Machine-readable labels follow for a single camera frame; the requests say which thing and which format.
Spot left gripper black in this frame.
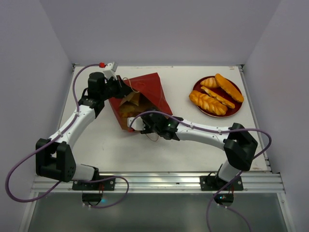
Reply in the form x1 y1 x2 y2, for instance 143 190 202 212
100 75 133 101

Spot triangular fake sandwich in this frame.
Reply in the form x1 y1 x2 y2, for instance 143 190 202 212
125 92 140 106

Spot red paper bag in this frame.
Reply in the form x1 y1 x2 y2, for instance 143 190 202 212
109 73 172 131

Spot braided fake bread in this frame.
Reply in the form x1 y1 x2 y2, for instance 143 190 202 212
189 90 227 116

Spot fake croissant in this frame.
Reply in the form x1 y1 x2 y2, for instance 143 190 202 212
200 77 219 88

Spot fake bread slice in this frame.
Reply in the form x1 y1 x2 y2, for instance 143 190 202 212
201 86 235 109

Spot long orange bread loaf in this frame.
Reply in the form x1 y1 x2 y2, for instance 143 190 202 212
215 73 244 102

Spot small fake toast piece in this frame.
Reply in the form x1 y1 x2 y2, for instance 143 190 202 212
119 105 138 118

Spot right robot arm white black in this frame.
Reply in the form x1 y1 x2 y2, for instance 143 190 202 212
134 111 258 190

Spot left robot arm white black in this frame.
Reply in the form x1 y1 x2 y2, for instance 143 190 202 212
36 71 132 190

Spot red round tray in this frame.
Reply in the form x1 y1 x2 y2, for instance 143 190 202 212
189 73 244 118

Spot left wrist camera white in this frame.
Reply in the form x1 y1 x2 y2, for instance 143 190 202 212
102 62 118 80

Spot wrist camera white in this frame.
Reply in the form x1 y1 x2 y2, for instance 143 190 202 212
102 62 118 80
127 117 145 131

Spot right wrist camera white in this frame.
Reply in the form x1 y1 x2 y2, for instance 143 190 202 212
127 117 145 131

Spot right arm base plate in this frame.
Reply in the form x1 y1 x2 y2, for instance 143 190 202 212
199 172 244 191

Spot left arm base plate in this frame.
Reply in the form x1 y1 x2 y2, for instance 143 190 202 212
72 175 115 191

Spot aluminium rail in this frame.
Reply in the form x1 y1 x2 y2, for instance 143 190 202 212
31 171 285 193

